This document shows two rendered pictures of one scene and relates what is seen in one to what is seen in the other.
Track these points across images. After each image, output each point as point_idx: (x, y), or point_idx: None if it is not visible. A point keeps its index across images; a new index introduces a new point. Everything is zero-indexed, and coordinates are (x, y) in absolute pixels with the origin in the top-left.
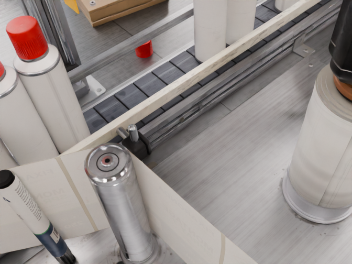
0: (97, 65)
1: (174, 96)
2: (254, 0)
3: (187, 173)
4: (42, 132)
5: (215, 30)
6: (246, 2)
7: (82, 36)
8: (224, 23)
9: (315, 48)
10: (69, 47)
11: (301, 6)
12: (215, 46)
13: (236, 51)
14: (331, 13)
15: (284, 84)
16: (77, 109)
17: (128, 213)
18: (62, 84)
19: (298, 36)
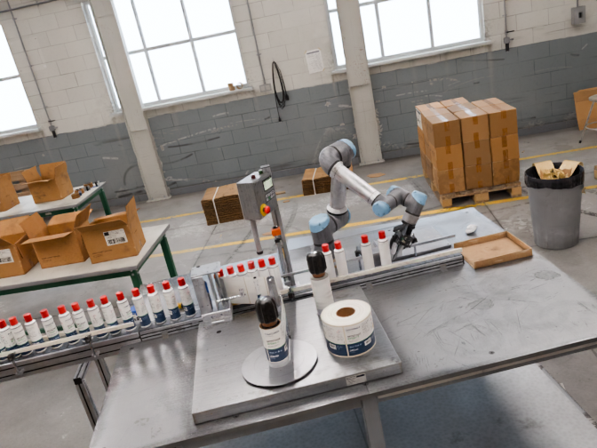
0: (291, 274)
1: (310, 287)
2: (343, 265)
3: (300, 303)
4: None
5: (328, 271)
6: (339, 265)
7: (306, 273)
8: (330, 269)
9: (374, 288)
10: (287, 268)
11: (367, 271)
12: (329, 276)
13: (335, 279)
14: (386, 277)
15: (344, 291)
16: (280, 281)
17: (272, 291)
18: (276, 272)
19: (367, 282)
